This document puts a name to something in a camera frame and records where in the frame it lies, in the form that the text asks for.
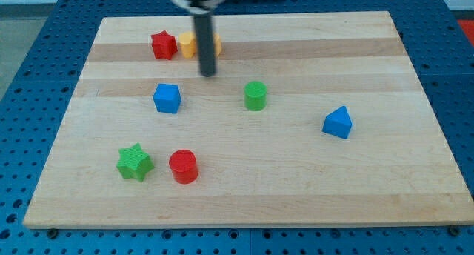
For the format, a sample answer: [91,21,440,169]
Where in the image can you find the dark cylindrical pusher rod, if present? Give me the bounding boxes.
[193,12,216,77]

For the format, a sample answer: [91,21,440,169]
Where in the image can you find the yellow hexagon block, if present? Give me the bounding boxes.
[178,31,223,59]

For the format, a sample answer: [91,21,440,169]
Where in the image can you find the red star block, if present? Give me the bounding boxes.
[151,30,178,60]

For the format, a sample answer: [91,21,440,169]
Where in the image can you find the blue cube block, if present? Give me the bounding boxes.
[153,83,181,114]

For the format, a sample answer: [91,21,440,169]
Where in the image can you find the green cylinder block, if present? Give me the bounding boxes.
[244,81,267,111]

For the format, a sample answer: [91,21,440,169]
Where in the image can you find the red cylinder block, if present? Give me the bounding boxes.
[169,150,198,184]

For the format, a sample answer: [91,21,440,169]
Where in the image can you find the light wooden board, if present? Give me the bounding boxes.
[24,11,473,229]

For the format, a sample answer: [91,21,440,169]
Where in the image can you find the green star block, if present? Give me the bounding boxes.
[116,142,154,182]

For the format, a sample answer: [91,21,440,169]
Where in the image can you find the blue triangular prism block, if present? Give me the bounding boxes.
[322,105,353,139]

